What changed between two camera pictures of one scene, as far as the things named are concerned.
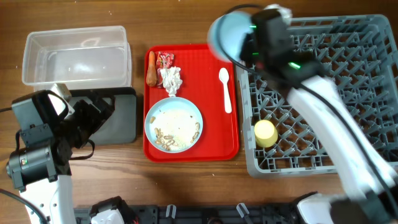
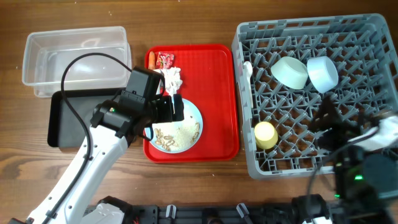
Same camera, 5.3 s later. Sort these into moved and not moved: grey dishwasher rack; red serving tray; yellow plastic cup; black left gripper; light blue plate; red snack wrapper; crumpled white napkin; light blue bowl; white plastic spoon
Moved: black left gripper; white plastic spoon; light blue bowl
Not moved: yellow plastic cup; red snack wrapper; red serving tray; grey dishwasher rack; light blue plate; crumpled white napkin
